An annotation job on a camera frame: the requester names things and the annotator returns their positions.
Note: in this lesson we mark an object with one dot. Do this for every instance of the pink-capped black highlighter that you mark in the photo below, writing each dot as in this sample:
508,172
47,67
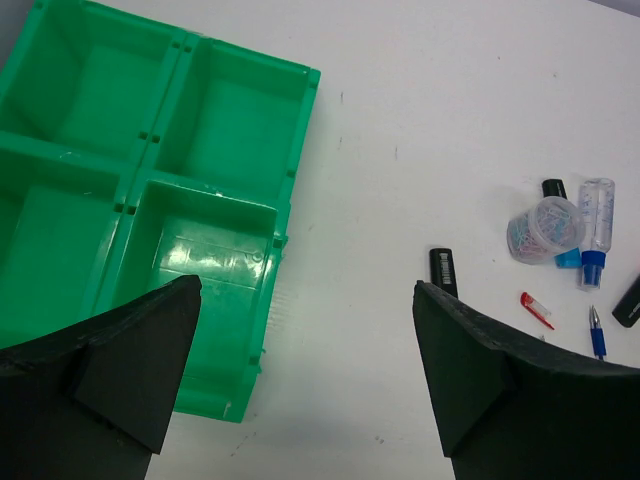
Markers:
626,311

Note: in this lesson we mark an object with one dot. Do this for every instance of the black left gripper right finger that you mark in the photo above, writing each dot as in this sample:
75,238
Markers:
510,406

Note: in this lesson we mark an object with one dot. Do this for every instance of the red transparent pen cap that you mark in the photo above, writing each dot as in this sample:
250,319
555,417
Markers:
536,309

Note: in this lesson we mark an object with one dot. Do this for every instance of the clear jar of paperclips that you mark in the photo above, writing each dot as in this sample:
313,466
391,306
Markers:
552,227

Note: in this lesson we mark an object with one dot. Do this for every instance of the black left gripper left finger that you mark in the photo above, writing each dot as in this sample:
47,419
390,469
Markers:
94,400

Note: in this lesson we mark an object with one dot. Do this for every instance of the orange-capped black highlighter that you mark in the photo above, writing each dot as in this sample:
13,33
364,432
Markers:
442,270

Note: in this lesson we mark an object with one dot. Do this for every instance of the green four-compartment plastic bin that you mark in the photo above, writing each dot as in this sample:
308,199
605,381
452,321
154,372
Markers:
134,152

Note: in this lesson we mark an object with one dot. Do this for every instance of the clear glue bottle blue cap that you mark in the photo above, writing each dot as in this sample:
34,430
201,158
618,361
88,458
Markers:
596,203

